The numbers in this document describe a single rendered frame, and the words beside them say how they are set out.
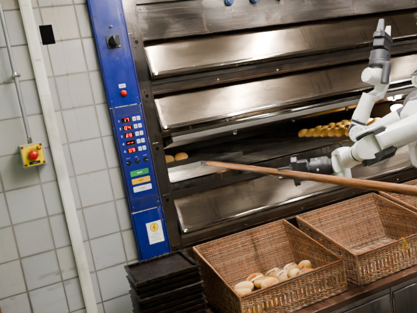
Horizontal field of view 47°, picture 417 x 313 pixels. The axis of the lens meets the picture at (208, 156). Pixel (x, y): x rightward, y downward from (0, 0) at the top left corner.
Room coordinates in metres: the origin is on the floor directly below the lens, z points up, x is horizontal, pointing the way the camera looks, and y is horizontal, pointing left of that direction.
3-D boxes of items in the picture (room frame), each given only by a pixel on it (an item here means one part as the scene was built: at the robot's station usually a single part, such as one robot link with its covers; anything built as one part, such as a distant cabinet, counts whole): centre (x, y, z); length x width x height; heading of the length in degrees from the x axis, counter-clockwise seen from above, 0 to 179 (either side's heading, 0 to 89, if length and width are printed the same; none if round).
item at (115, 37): (2.23, 0.33, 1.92); 0.06 x 0.04 x 0.11; 112
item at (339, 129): (3.30, -1.00, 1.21); 0.61 x 0.48 x 0.06; 22
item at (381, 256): (2.44, -0.75, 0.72); 0.56 x 0.49 x 0.28; 112
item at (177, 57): (2.67, -0.62, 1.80); 1.79 x 0.11 x 0.19; 112
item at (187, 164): (3.04, 0.10, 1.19); 0.55 x 0.36 x 0.03; 111
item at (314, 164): (1.97, -0.40, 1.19); 0.12 x 0.10 x 0.13; 76
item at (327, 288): (2.21, -0.18, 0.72); 0.56 x 0.49 x 0.28; 113
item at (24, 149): (2.08, 0.75, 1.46); 0.10 x 0.07 x 0.10; 112
